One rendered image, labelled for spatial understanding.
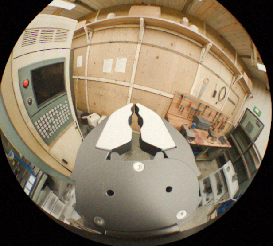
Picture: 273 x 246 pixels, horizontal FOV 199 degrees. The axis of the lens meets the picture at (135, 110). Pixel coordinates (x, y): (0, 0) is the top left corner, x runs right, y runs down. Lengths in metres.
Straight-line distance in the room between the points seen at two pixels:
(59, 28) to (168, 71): 1.64
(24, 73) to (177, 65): 1.90
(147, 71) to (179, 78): 0.61
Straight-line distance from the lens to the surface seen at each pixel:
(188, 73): 1.68
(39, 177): 1.10
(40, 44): 0.79
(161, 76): 1.55
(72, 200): 0.96
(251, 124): 3.68
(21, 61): 0.76
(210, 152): 2.57
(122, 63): 1.64
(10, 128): 0.32
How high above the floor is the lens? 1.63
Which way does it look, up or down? 31 degrees down
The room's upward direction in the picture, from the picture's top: 12 degrees clockwise
